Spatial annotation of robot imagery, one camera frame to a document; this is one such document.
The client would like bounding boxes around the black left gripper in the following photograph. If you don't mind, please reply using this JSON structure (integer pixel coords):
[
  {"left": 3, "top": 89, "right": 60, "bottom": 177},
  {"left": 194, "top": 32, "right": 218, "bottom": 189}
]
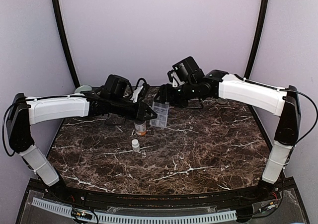
[{"left": 110, "top": 96, "right": 158, "bottom": 122}]

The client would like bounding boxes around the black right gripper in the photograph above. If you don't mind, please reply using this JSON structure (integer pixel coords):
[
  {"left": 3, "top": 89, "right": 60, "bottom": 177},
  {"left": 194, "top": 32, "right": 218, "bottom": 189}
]
[{"left": 154, "top": 80, "right": 198, "bottom": 109}]

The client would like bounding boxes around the clear plastic pill organizer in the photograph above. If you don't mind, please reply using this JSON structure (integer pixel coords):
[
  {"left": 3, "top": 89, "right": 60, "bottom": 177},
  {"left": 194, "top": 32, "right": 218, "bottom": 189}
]
[{"left": 150, "top": 101, "right": 169, "bottom": 128}]

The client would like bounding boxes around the orange pill bottle grey cap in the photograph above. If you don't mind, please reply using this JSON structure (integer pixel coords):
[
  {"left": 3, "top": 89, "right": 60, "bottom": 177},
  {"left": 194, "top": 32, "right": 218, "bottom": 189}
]
[{"left": 134, "top": 121, "right": 147, "bottom": 136}]

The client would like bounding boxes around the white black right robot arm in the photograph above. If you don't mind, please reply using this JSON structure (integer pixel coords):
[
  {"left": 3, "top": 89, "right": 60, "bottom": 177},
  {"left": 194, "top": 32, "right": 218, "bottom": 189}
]
[{"left": 154, "top": 70, "right": 301, "bottom": 201}]

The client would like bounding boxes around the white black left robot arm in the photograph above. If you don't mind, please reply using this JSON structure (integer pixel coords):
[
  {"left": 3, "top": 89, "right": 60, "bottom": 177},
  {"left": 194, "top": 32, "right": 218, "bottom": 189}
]
[{"left": 2, "top": 91, "right": 158, "bottom": 202}]

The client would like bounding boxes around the small white pill bottle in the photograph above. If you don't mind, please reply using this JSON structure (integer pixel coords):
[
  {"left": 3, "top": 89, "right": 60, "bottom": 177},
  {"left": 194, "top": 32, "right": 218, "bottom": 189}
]
[{"left": 131, "top": 139, "right": 140, "bottom": 152}]

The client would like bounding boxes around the pale green ceramic bowl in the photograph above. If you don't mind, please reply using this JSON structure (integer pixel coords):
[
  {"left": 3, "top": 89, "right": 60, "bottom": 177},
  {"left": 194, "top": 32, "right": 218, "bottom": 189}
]
[{"left": 74, "top": 85, "right": 92, "bottom": 93}]

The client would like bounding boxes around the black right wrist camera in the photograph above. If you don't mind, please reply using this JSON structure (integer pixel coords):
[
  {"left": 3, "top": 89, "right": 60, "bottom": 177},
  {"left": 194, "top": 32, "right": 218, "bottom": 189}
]
[{"left": 172, "top": 56, "right": 204, "bottom": 84}]

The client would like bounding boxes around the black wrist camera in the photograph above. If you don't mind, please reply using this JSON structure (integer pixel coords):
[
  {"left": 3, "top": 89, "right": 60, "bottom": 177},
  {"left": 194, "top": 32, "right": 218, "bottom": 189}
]
[
  {"left": 172, "top": 56, "right": 204, "bottom": 84},
  {"left": 104, "top": 75, "right": 129, "bottom": 96}
]

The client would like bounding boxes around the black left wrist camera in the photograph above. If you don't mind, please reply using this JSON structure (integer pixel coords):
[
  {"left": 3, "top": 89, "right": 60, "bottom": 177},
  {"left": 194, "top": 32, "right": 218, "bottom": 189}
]
[{"left": 104, "top": 75, "right": 129, "bottom": 96}]

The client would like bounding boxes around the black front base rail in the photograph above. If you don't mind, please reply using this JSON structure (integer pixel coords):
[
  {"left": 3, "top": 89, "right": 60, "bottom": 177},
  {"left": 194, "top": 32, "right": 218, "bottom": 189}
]
[{"left": 24, "top": 178, "right": 296, "bottom": 210}]

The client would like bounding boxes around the white slotted cable duct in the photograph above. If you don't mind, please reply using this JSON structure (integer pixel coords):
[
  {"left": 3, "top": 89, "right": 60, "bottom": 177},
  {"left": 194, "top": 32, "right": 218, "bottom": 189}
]
[{"left": 31, "top": 197, "right": 237, "bottom": 224}]

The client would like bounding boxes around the black right corner post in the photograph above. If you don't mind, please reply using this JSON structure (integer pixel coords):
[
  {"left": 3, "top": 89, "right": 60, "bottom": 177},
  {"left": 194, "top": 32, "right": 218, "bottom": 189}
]
[{"left": 244, "top": 0, "right": 269, "bottom": 78}]

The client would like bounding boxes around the black corner post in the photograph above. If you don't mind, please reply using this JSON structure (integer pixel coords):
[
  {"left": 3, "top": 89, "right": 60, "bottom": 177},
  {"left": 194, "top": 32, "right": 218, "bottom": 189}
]
[
  {"left": 244, "top": 0, "right": 269, "bottom": 78},
  {"left": 51, "top": 0, "right": 80, "bottom": 88}
]

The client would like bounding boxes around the black left corner post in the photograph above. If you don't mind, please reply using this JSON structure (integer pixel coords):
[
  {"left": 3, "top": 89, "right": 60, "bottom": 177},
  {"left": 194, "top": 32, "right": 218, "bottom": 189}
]
[{"left": 51, "top": 0, "right": 80, "bottom": 88}]

